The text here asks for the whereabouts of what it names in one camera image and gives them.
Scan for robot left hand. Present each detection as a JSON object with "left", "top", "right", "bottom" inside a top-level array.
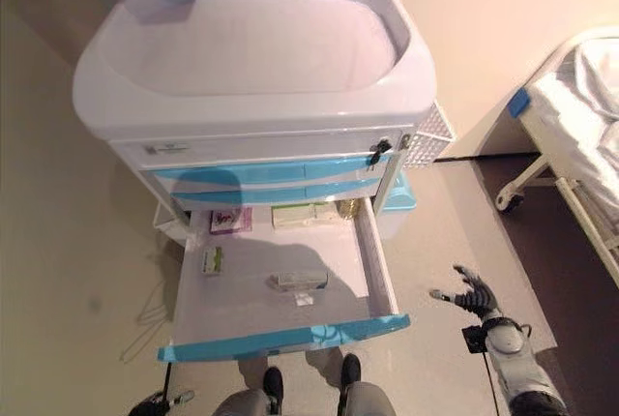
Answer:
[{"left": 130, "top": 389, "right": 195, "bottom": 416}]

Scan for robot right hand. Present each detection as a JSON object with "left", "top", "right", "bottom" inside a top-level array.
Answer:
[{"left": 428, "top": 263, "right": 503, "bottom": 324}]

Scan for blue-front cart drawer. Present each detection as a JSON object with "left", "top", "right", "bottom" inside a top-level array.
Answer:
[
  {"left": 157, "top": 195, "right": 412, "bottom": 365},
  {"left": 157, "top": 177, "right": 384, "bottom": 210},
  {"left": 134, "top": 153, "right": 394, "bottom": 189}
]

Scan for blue white medicine box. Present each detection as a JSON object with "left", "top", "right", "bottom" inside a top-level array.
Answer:
[{"left": 267, "top": 269, "right": 331, "bottom": 292}]

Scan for purple pink medicine box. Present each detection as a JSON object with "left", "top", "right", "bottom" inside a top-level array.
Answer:
[{"left": 208, "top": 207, "right": 254, "bottom": 235}]

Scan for grey robot left leg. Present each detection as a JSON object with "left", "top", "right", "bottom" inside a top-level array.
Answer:
[{"left": 212, "top": 366, "right": 286, "bottom": 416}]

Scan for grey robot leg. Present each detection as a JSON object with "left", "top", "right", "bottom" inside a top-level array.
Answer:
[
  {"left": 212, "top": 366, "right": 286, "bottom": 416},
  {"left": 338, "top": 352, "right": 398, "bottom": 416}
]

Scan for bed caster wheel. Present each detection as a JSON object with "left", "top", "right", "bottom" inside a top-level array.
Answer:
[{"left": 495, "top": 188, "right": 526, "bottom": 213}]

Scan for white bin with blue lid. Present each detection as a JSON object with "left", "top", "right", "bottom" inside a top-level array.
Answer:
[{"left": 376, "top": 171, "right": 419, "bottom": 239}]

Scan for grey robot right leg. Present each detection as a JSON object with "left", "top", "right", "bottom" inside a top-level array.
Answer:
[{"left": 338, "top": 352, "right": 398, "bottom": 416}]

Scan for small green white box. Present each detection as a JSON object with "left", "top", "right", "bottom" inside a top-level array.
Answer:
[{"left": 200, "top": 246, "right": 225, "bottom": 277}]

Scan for gold blister packs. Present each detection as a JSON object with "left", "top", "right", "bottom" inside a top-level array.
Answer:
[{"left": 338, "top": 198, "right": 362, "bottom": 222}]

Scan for white perforated side basket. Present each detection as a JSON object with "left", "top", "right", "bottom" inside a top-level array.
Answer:
[{"left": 403, "top": 101, "right": 458, "bottom": 171}]

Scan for white side bin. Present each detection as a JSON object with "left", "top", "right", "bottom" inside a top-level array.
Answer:
[{"left": 153, "top": 202, "right": 192, "bottom": 239}]

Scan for black cart keys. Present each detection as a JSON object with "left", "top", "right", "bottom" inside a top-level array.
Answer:
[{"left": 368, "top": 138, "right": 393, "bottom": 168}]

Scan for white bed mattress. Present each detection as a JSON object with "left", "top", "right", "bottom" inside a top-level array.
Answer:
[{"left": 526, "top": 72, "right": 619, "bottom": 224}]

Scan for blue bed tag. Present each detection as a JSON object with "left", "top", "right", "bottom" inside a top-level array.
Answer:
[{"left": 507, "top": 88, "right": 531, "bottom": 119}]

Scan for white folded quilt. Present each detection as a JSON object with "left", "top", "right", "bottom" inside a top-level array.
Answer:
[{"left": 555, "top": 38, "right": 619, "bottom": 166}]

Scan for cart label sticker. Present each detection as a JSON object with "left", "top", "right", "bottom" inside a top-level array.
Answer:
[{"left": 144, "top": 141, "right": 191, "bottom": 157}]

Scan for white medical cart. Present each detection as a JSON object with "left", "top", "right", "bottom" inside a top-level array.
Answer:
[{"left": 72, "top": 0, "right": 458, "bottom": 244}]

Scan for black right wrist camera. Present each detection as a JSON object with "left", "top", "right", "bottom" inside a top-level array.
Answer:
[{"left": 461, "top": 324, "right": 487, "bottom": 355}]

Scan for cream hospital bed frame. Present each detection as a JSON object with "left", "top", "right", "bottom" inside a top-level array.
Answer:
[{"left": 476, "top": 23, "right": 619, "bottom": 273}]

